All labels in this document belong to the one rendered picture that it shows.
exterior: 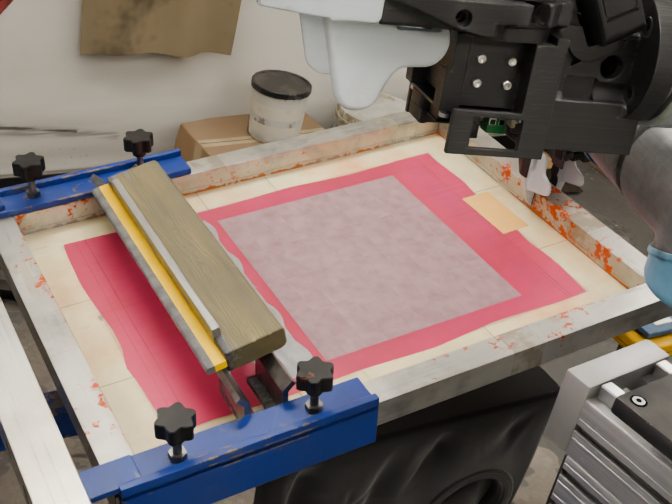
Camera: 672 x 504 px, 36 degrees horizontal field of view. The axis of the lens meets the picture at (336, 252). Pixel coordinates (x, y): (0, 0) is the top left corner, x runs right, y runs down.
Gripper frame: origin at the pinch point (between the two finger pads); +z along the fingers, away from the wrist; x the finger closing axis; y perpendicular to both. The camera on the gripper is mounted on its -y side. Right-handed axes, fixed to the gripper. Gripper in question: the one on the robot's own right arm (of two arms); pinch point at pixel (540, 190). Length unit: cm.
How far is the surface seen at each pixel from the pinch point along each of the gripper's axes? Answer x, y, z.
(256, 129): 34, -177, 88
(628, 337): 10.2, 14.9, 21.7
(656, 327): 14.5, 16.1, 20.3
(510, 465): -16.5, 22.1, 31.0
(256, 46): 45, -200, 70
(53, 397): -76, 0, 11
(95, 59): -12, -200, 64
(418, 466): -33.0, 21.5, 23.7
